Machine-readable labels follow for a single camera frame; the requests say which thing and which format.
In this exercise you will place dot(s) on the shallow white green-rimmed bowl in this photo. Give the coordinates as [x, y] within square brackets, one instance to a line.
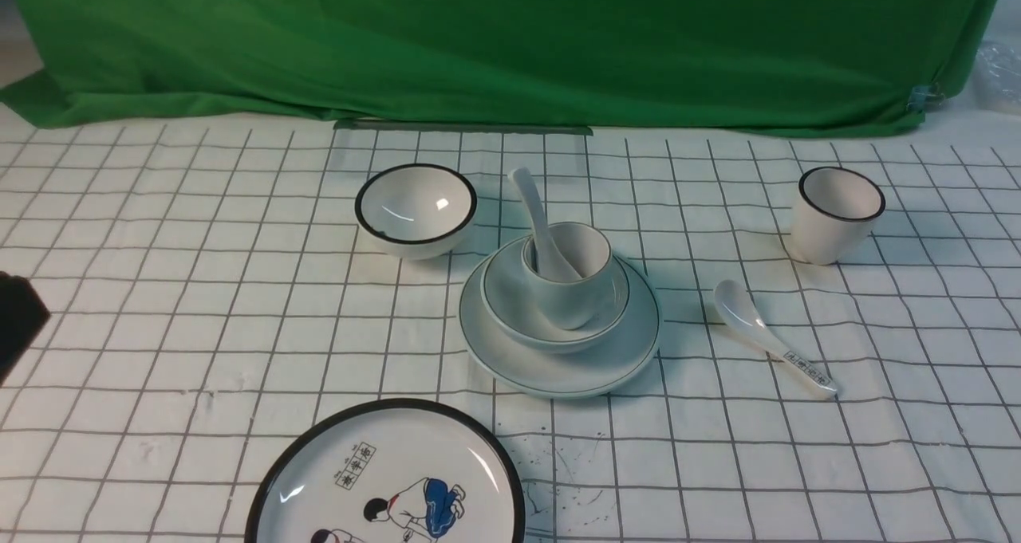
[510, 304]

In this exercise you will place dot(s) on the plain white ceramic spoon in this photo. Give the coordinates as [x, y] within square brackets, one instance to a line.
[549, 261]

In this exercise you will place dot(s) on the white green-rimmed cup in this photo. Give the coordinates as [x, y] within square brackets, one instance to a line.
[571, 303]

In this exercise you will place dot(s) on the black-rimmed white bowl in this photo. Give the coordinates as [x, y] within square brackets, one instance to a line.
[416, 211]

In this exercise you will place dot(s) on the white green-rimmed plate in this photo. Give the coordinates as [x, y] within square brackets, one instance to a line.
[594, 371]

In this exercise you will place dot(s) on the white spoon with lettering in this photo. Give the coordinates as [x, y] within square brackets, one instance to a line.
[738, 311]

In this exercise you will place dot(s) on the black-rimmed illustrated plate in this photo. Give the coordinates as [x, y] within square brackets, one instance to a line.
[391, 470]

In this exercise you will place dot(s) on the white grid tablecloth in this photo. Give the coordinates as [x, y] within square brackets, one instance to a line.
[212, 297]

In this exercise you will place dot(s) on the black-rimmed white cup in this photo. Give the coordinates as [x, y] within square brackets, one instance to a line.
[836, 208]

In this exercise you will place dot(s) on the green backdrop cloth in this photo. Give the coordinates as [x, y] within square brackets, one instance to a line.
[785, 68]

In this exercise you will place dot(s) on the metal clamp on cloth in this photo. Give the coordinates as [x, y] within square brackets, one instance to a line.
[925, 97]

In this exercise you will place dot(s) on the black object at left edge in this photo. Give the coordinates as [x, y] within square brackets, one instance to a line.
[23, 316]

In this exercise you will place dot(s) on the clear plastic sheet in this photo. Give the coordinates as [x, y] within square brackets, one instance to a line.
[996, 76]

